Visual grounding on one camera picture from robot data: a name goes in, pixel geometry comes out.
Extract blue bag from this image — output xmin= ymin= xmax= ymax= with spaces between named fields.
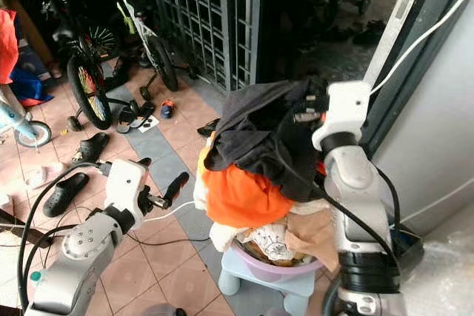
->
xmin=11 ymin=64 xmax=55 ymax=108

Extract plain black clog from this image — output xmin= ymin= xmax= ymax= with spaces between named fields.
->
xmin=43 ymin=172 xmax=92 ymax=218

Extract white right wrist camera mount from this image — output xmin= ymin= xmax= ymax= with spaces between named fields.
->
xmin=311 ymin=81 xmax=373 ymax=152

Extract white patterned cloth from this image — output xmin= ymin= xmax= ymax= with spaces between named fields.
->
xmin=238 ymin=226 xmax=297 ymax=265

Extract black bicycle with colourful spokes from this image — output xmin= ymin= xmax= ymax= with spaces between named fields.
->
xmin=37 ymin=0 xmax=121 ymax=132

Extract red hanging cloth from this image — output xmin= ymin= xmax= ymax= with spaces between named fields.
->
xmin=0 ymin=9 xmax=20 ymax=84

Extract tan brown cloth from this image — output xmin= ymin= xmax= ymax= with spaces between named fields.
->
xmin=285 ymin=209 xmax=343 ymax=272

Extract small blue orange shoe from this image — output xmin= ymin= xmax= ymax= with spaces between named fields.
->
xmin=160 ymin=99 xmax=176 ymax=119

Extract white power cable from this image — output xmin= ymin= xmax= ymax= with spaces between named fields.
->
xmin=370 ymin=0 xmax=474 ymax=95

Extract light blue plastic stool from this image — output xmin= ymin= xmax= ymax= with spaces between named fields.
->
xmin=218 ymin=245 xmax=324 ymax=316

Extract plain white cloth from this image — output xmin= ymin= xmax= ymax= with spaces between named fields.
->
xmin=193 ymin=175 xmax=239 ymax=255

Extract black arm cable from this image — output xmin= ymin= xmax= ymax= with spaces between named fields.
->
xmin=270 ymin=101 xmax=402 ymax=265
xmin=18 ymin=162 xmax=112 ymax=311

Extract pair of dark shoes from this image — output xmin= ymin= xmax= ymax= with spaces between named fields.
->
xmin=352 ymin=20 xmax=387 ymax=47

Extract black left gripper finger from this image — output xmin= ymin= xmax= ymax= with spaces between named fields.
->
xmin=165 ymin=172 xmax=191 ymax=204

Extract grey metal door frame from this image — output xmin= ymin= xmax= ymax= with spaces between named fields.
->
xmin=363 ymin=0 xmax=474 ymax=158

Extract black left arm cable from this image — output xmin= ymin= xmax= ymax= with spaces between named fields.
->
xmin=18 ymin=162 xmax=112 ymax=311

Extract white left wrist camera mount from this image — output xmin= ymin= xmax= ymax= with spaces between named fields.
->
xmin=106 ymin=158 xmax=151 ymax=218

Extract pale pink slipper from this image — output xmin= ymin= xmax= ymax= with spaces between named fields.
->
xmin=26 ymin=161 xmax=67 ymax=188

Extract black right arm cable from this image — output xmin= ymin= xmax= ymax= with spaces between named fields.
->
xmin=270 ymin=101 xmax=402 ymax=265

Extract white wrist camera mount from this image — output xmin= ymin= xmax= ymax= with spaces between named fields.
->
xmin=311 ymin=81 xmax=373 ymax=152
xmin=106 ymin=158 xmax=151 ymax=218

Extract grey washing machine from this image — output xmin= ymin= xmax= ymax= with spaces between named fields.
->
xmin=370 ymin=5 xmax=474 ymax=237

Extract black garment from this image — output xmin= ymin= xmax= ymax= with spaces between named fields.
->
xmin=204 ymin=78 xmax=331 ymax=202

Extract flat black slipper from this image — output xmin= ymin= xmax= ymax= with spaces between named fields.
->
xmin=197 ymin=118 xmax=221 ymax=138

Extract black strapped sandals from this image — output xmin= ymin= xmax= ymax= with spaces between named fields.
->
xmin=117 ymin=100 xmax=156 ymax=133

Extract orange garment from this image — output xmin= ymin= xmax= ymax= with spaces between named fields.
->
xmin=196 ymin=135 xmax=297 ymax=229

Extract clear bottle with green cap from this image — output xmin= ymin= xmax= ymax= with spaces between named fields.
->
xmin=27 ymin=269 xmax=50 ymax=292

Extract black clog with gold print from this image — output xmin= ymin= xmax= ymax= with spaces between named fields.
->
xmin=73 ymin=132 xmax=112 ymax=166

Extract light blue kids scooter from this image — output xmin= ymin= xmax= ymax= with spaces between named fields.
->
xmin=0 ymin=98 xmax=53 ymax=149

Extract purple plastic basin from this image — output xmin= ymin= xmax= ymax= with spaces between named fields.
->
xmin=226 ymin=235 xmax=328 ymax=284

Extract dark metal grille gate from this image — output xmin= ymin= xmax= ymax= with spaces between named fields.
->
xmin=126 ymin=0 xmax=269 ymax=96

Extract white children's bicycle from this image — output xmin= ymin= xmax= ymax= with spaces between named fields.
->
xmin=104 ymin=0 xmax=181 ymax=93

